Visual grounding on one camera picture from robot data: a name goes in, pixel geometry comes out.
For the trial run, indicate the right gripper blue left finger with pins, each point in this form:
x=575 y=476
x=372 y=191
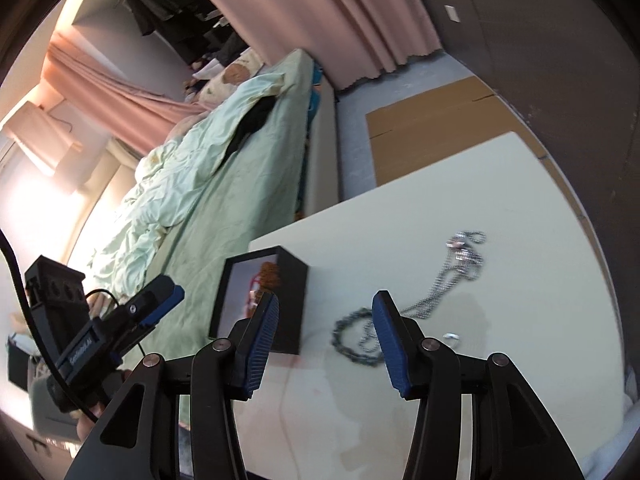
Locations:
x=137 y=435

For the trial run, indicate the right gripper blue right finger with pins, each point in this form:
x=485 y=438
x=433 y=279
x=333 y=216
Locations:
x=513 y=435

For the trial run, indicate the person left hand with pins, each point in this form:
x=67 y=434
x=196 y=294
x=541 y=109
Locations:
x=100 y=304

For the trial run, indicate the light green duvet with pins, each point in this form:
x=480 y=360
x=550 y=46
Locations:
x=169 y=181

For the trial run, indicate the beige headboard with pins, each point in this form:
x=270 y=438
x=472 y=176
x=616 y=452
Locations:
x=83 y=167

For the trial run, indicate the white table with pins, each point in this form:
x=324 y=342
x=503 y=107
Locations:
x=541 y=299

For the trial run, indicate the pink curtain behind bed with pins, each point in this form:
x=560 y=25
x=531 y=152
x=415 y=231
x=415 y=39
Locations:
x=140 y=118

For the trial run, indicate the green bed mattress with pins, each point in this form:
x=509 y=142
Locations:
x=261 y=188

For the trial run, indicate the black garment on bed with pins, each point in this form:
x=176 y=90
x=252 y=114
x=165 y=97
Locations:
x=251 y=122

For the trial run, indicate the flat cardboard sheet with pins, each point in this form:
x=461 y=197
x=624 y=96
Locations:
x=418 y=131

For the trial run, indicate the patterned pillow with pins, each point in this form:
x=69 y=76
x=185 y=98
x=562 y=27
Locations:
x=223 y=85

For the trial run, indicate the hanging dark clothes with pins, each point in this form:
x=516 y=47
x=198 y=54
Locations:
x=195 y=29

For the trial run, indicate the pink curtain near wall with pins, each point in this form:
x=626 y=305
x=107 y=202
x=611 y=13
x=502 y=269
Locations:
x=351 y=39

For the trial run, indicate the white wall socket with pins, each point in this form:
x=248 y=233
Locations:
x=452 y=13

